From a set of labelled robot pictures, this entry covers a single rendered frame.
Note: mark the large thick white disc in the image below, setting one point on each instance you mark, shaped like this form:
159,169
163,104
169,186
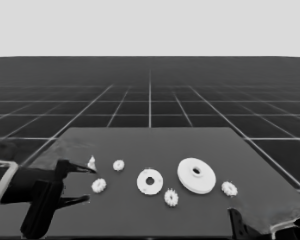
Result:
203,183

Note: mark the white gear with long teeth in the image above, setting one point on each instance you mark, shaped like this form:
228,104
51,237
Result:
174,199

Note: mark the small white gear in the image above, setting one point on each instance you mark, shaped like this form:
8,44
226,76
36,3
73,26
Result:
102,186
233,190
121,165

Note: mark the small white T-shaped piece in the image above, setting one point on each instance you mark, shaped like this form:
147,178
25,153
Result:
91,164

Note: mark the white round carrier with pins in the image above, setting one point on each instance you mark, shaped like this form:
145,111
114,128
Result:
143,186

